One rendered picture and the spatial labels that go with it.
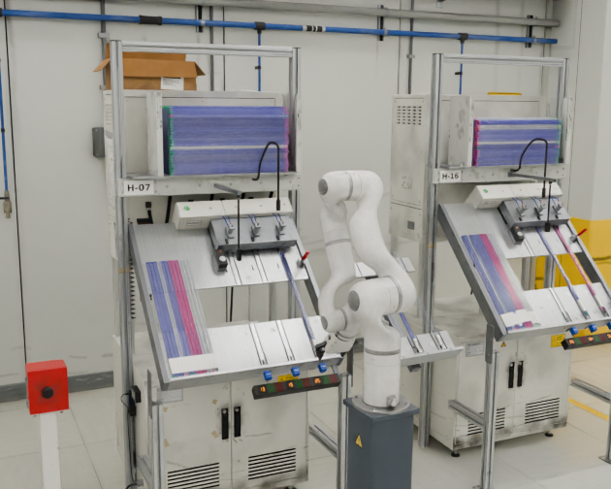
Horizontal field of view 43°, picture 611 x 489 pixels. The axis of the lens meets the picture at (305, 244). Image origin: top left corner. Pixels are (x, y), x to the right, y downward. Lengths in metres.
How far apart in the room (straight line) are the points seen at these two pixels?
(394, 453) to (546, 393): 1.62
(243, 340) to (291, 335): 0.19
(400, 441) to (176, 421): 0.98
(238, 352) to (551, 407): 1.85
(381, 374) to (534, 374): 1.60
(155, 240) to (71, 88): 1.62
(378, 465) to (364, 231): 0.75
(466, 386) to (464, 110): 1.29
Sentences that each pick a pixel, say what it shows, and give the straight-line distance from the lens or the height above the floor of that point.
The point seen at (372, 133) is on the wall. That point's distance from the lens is 5.13.
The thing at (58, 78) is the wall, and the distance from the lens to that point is 4.50.
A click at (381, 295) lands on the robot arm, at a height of 1.09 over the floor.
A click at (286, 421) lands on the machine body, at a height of 0.35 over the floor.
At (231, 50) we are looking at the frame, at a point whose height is 1.88.
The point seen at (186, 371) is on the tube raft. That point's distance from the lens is 2.78.
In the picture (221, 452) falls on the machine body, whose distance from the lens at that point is 3.28.
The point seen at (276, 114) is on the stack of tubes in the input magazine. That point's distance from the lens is 3.20.
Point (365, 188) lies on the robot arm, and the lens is 2.56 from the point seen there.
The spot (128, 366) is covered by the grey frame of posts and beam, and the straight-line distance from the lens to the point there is 3.26.
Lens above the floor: 1.67
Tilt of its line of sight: 10 degrees down
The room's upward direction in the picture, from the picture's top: straight up
